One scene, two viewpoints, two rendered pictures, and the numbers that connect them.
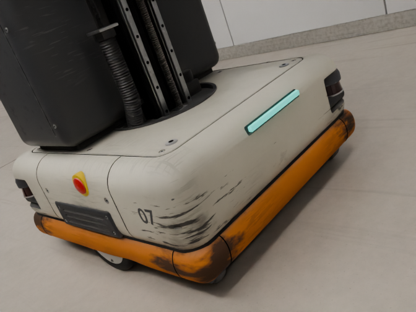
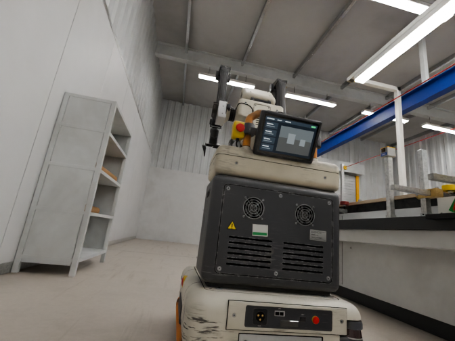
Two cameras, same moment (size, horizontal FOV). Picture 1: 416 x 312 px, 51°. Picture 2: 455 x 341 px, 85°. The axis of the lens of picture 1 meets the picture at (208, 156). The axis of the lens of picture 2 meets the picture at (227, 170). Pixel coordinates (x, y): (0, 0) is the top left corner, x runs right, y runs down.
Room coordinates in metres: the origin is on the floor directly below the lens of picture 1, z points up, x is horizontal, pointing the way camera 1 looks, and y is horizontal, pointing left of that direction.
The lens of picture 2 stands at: (2.20, 0.54, 0.47)
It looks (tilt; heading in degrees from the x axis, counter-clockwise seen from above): 14 degrees up; 211
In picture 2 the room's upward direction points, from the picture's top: 7 degrees clockwise
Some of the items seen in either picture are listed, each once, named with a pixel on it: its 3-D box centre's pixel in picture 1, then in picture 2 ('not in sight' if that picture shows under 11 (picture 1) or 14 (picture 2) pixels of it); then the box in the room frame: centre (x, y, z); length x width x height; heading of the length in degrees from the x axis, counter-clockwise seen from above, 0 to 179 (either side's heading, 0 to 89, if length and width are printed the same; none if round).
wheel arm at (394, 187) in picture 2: not in sight; (424, 193); (0.36, 0.80, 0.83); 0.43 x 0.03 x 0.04; 131
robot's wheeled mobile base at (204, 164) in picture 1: (179, 148); (251, 309); (1.08, 0.06, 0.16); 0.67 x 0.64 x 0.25; 41
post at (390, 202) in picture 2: not in sight; (388, 187); (0.10, 0.64, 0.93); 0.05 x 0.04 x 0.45; 41
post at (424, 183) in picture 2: not in sight; (424, 186); (0.30, 0.81, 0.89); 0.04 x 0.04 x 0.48; 41
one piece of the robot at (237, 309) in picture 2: not in sight; (288, 317); (1.31, 0.29, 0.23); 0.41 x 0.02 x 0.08; 131
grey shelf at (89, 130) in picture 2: not in sight; (87, 186); (0.75, -1.99, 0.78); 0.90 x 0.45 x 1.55; 41
